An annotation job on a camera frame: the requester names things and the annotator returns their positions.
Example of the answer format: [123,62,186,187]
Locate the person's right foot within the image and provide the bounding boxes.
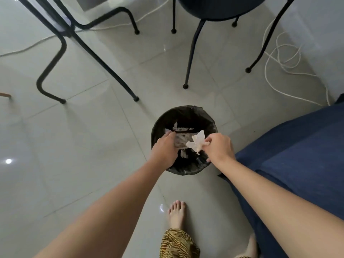
[235,232,259,258]

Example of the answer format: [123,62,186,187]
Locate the blue fabric sofa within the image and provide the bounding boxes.
[218,94,344,258]

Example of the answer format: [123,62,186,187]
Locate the black round trash bin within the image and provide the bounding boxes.
[150,105,219,176]

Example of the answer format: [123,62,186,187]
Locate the person's left forearm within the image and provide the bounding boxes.
[33,158,162,258]

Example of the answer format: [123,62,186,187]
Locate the long torn paper scrap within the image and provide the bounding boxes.
[173,132,195,149]

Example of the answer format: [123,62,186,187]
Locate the person's foot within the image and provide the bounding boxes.
[167,200,187,230]
[235,232,259,258]

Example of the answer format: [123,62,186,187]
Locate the person's right hand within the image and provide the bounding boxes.
[201,133,237,170]

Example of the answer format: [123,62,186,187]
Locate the person's striped yellow trousers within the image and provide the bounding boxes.
[159,227,201,258]

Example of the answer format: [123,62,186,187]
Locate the person's left hand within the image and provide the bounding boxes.
[148,131,180,170]

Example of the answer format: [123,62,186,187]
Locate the long white cable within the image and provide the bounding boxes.
[0,0,172,58]

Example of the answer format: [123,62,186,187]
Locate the person's right forearm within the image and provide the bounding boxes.
[217,158,344,258]

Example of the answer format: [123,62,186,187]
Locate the torn white paper scrap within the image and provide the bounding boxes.
[165,121,195,133]

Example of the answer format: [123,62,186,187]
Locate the black metal wire chair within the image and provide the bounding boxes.
[171,0,297,90]

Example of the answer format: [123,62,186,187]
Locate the person's left foot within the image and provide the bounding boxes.
[167,200,187,230]

